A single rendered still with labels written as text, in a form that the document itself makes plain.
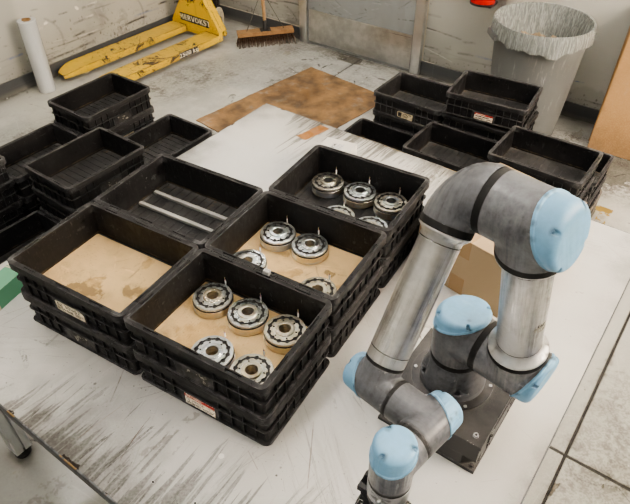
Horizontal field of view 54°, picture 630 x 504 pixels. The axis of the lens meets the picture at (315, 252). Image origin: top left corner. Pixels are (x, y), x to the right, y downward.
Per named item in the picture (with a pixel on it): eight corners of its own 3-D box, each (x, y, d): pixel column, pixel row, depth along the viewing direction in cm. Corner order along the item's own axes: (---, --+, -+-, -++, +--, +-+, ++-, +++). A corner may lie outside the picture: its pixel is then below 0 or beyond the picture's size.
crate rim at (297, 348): (334, 309, 146) (334, 302, 145) (264, 399, 127) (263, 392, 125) (202, 253, 162) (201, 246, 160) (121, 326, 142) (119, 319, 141)
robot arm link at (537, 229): (498, 341, 137) (515, 151, 97) (560, 379, 128) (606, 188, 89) (466, 378, 132) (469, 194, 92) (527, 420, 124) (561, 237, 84)
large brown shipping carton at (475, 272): (488, 211, 209) (500, 162, 196) (568, 253, 193) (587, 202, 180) (413, 266, 188) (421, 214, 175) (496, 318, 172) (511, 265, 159)
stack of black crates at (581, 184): (575, 234, 287) (605, 152, 258) (552, 269, 269) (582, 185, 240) (495, 204, 305) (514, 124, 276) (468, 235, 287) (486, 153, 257)
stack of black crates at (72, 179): (120, 206, 304) (99, 125, 275) (162, 228, 291) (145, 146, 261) (52, 248, 280) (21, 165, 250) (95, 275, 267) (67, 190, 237)
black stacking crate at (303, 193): (426, 210, 192) (431, 180, 184) (385, 265, 172) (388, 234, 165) (317, 174, 207) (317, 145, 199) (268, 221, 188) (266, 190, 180)
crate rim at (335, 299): (388, 239, 166) (389, 232, 164) (334, 308, 147) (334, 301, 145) (266, 195, 181) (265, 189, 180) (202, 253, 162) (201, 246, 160)
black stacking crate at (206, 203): (266, 221, 188) (264, 190, 180) (206, 278, 168) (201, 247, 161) (167, 183, 203) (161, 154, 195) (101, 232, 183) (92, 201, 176)
